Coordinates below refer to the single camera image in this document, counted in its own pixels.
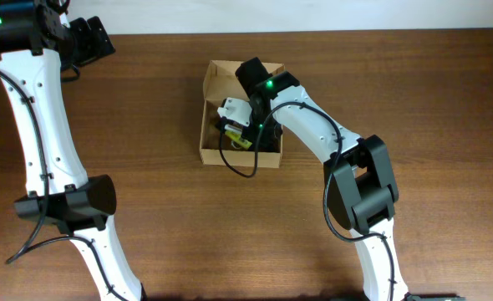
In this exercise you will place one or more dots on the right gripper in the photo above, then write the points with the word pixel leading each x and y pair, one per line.
pixel 251 133

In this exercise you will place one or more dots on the yellow highlighter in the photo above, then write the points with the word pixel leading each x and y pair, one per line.
pixel 246 144

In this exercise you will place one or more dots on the cardboard box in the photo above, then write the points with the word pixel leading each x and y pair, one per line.
pixel 219 83

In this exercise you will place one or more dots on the yellow tape roll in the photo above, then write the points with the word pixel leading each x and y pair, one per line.
pixel 236 146

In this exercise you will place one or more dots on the blue whiteboard marker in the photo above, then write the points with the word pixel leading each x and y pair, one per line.
pixel 232 128

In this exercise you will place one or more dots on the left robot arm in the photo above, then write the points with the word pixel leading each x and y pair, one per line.
pixel 40 50

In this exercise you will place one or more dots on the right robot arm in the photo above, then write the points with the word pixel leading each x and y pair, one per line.
pixel 360 190

